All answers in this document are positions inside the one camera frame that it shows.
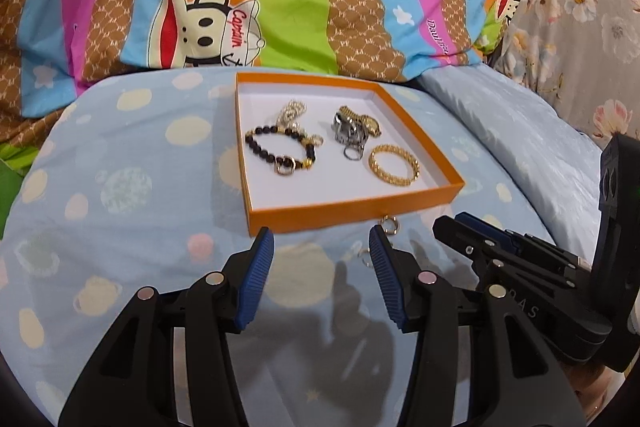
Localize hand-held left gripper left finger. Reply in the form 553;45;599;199
57;227;276;427

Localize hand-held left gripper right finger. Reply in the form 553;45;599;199
367;227;586;427

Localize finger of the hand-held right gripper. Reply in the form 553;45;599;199
432;216;507;275
455;213;532;254

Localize orange cardboard box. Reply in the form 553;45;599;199
235;72;466;237

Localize gold chain bracelet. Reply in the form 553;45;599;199
368;144;421;186

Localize dark bead bracelet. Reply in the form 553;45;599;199
244;123;318;178

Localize silver wristwatch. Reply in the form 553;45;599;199
329;114;368;160

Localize gold wristwatch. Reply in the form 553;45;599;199
336;105;383;138

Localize person's right hand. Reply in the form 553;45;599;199
562;354;626;423

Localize light blue satin blanket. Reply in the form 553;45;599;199
417;64;606;253

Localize grey floral cloth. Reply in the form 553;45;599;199
492;0;640;152

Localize green cloth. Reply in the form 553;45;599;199
0;142;26;233

